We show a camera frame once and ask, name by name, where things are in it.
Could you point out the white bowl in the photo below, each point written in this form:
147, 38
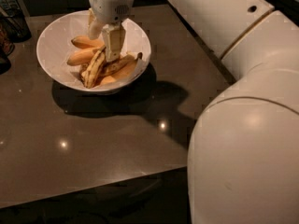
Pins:
54, 47

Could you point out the black wire mesh basket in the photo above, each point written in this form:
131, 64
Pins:
15, 24

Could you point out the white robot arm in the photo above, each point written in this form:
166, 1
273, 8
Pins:
243, 160

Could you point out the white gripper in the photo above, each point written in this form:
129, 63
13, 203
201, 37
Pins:
109, 7

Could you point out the top yellow banana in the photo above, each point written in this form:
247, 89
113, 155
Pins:
84, 42

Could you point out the spotted yellow banana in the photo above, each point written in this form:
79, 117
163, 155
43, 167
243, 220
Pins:
93, 69

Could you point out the lower right yellow banana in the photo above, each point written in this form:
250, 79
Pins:
125, 72

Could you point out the brown object at left edge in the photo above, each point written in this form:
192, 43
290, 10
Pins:
6, 48

